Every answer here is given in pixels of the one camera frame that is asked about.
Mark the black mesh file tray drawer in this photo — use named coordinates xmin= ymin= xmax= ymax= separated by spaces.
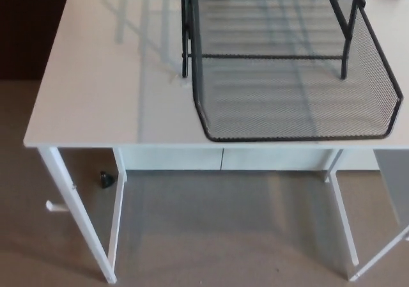
xmin=187 ymin=0 xmax=404 ymax=143

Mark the white low cabinet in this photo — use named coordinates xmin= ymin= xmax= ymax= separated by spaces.
xmin=68 ymin=0 xmax=409 ymax=173

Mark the black door stopper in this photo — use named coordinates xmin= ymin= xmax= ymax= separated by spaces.
xmin=98 ymin=171 xmax=116 ymax=190

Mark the white table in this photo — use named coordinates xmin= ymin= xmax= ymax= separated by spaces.
xmin=22 ymin=0 xmax=409 ymax=284

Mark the white cylindrical peg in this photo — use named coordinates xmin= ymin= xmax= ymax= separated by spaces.
xmin=45 ymin=199 xmax=68 ymax=213

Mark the dark brown wooden panel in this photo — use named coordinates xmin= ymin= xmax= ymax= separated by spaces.
xmin=0 ymin=0 xmax=70 ymax=82

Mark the black metal file tray frame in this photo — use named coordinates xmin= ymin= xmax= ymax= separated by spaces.
xmin=180 ymin=0 xmax=367 ymax=81

